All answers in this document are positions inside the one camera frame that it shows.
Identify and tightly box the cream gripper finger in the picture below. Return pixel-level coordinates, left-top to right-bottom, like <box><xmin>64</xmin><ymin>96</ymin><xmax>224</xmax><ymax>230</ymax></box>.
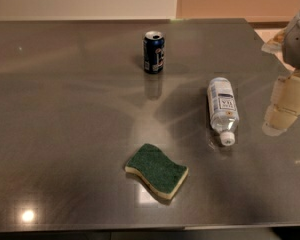
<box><xmin>262</xmin><ymin>69</ymin><xmax>300</xmax><ymax>136</ymax></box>
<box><xmin>261</xmin><ymin>28</ymin><xmax>286</xmax><ymax>54</ymax></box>

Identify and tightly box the blue pepsi can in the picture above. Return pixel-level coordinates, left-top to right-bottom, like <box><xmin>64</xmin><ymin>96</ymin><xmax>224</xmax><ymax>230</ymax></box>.
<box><xmin>143</xmin><ymin>31</ymin><xmax>165</xmax><ymax>74</ymax></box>

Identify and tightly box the green and yellow sponge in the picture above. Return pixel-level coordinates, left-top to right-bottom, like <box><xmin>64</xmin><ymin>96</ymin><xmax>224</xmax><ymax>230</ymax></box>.
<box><xmin>125</xmin><ymin>143</ymin><xmax>189</xmax><ymax>200</ymax></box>

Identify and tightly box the clear plastic water bottle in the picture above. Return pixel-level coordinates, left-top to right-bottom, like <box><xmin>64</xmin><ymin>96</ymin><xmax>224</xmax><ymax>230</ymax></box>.
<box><xmin>207</xmin><ymin>77</ymin><xmax>239</xmax><ymax>146</ymax></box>

